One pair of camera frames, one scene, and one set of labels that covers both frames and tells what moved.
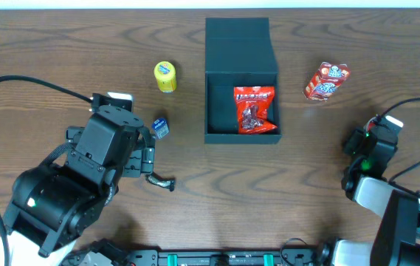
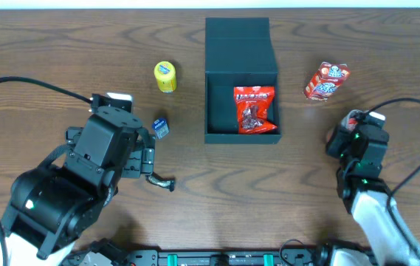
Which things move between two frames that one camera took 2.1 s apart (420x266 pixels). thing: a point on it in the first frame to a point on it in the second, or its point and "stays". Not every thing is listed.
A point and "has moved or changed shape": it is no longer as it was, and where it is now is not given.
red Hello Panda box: (322, 82) stays
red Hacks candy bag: (252, 103) stays
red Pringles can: (370, 125) has moved or changed shape
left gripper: (142, 159) stays
